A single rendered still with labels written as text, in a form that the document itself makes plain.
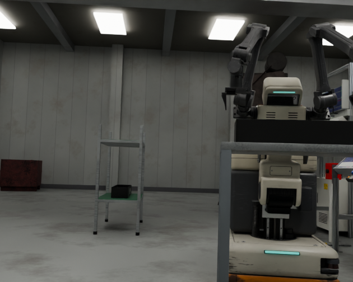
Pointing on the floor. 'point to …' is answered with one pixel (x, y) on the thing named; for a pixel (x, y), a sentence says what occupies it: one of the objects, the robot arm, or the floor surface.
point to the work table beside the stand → (224, 167)
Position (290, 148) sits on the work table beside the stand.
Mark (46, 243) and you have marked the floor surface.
